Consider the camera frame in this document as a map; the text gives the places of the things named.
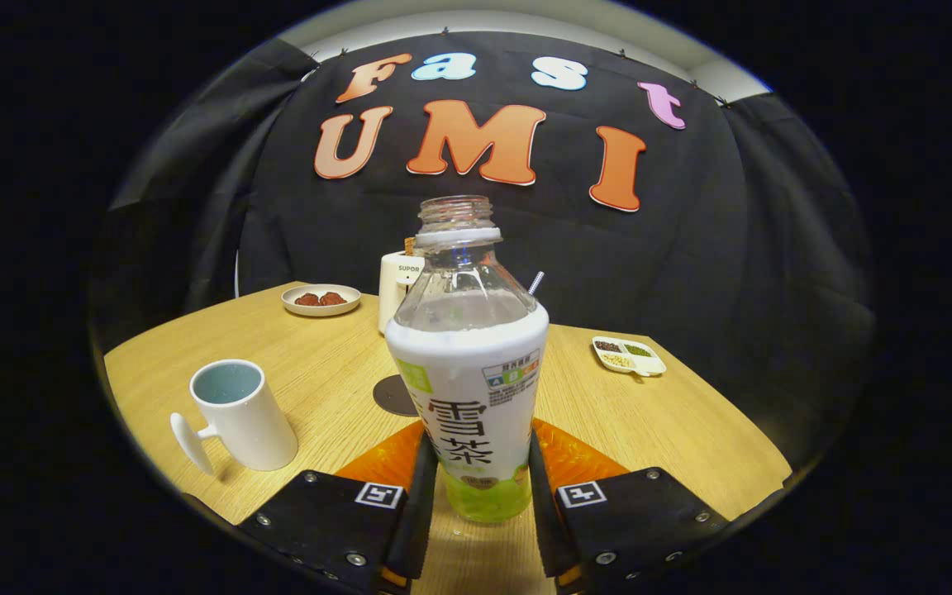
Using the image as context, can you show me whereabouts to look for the white cup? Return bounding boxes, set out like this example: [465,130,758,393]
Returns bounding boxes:
[169,359,299,478]

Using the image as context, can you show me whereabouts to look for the white oval plate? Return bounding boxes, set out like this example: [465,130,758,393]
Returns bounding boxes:
[281,283,362,317]

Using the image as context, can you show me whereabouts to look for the clear bottle with white label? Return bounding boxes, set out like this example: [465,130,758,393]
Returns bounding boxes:
[384,195,550,524]

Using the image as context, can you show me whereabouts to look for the white divided dish with beans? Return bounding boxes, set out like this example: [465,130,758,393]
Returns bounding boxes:
[592,336,667,378]

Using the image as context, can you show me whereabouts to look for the dark round coaster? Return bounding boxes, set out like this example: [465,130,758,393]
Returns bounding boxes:
[373,374,421,417]

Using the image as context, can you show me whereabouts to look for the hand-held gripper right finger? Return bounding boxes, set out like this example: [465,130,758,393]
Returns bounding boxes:
[528,417,733,595]

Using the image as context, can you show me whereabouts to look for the white toaster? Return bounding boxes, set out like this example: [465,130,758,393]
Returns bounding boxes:
[378,252,426,336]

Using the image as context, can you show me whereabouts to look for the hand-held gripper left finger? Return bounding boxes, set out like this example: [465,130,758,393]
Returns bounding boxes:
[232,420,441,595]

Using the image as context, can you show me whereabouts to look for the wooden table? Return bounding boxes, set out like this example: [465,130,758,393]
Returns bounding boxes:
[102,281,793,595]

